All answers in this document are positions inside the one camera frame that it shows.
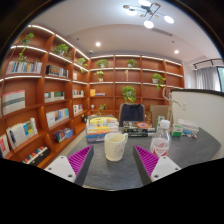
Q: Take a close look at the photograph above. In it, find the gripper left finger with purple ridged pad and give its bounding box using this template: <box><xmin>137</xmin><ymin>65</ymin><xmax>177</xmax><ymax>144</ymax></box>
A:
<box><xmin>45</xmin><ymin>145</ymin><xmax>94</xmax><ymax>186</ymax></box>

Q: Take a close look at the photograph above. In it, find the cream ceramic mug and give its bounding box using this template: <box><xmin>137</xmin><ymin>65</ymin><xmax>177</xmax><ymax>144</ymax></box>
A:
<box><xmin>104</xmin><ymin>133</ymin><xmax>128</xmax><ymax>162</ymax></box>

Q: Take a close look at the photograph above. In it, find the dark office chair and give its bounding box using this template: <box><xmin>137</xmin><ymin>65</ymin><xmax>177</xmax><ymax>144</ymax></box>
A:
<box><xmin>119</xmin><ymin>103</ymin><xmax>145</xmax><ymax>127</ymax></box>

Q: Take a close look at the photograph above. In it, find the green white small box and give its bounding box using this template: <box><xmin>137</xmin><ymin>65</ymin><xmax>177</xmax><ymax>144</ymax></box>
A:
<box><xmin>172</xmin><ymin>124</ymin><xmax>183</xmax><ymax>137</ymax></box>

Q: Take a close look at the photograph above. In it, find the ceiling chandelier with round lamps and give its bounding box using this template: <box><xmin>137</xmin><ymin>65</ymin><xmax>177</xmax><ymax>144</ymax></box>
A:
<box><xmin>123</xmin><ymin>0</ymin><xmax>174</xmax><ymax>29</ymax></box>

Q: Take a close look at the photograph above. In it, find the potted plant centre shelf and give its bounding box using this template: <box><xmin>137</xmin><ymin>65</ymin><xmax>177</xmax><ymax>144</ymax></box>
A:
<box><xmin>122</xmin><ymin>86</ymin><xmax>136</xmax><ymax>103</ymax></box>

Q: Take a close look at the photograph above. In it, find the wooden artist mannequin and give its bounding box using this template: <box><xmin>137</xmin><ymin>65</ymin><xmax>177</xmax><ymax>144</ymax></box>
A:
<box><xmin>162</xmin><ymin>88</ymin><xmax>181</xmax><ymax>128</ymax></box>

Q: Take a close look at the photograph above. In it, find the wooden wall bookshelf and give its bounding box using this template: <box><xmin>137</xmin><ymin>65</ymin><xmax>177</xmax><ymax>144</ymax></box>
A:
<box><xmin>0</xmin><ymin>25</ymin><xmax>184</xmax><ymax>168</ymax></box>

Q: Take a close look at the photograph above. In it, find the stack of colourful books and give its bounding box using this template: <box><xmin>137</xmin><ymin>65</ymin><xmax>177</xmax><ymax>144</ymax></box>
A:
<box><xmin>86</xmin><ymin>116</ymin><xmax>119</xmax><ymax>143</ymax></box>

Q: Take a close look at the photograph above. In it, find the grey window curtain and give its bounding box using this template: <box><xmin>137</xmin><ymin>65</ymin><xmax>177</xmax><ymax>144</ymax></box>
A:
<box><xmin>195</xmin><ymin>67</ymin><xmax>221</xmax><ymax>91</ymax></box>

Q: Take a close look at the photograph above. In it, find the clear plastic water bottle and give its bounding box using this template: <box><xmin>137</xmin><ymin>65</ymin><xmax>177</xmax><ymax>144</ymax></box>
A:
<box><xmin>150</xmin><ymin>120</ymin><xmax>171</xmax><ymax>157</ymax></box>

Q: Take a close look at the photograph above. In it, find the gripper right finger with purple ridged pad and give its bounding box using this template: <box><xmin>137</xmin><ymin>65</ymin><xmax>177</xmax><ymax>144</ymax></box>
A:
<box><xmin>133</xmin><ymin>145</ymin><xmax>180</xmax><ymax>185</ymax></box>

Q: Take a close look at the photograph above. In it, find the white partition panel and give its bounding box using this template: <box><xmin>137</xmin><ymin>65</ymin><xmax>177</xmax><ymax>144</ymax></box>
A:
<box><xmin>171</xmin><ymin>89</ymin><xmax>224</xmax><ymax>159</ymax></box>

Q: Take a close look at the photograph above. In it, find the stack of dark books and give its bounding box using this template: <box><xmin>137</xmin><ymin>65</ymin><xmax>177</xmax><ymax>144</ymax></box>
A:
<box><xmin>123</xmin><ymin>121</ymin><xmax>155</xmax><ymax>137</ymax></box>

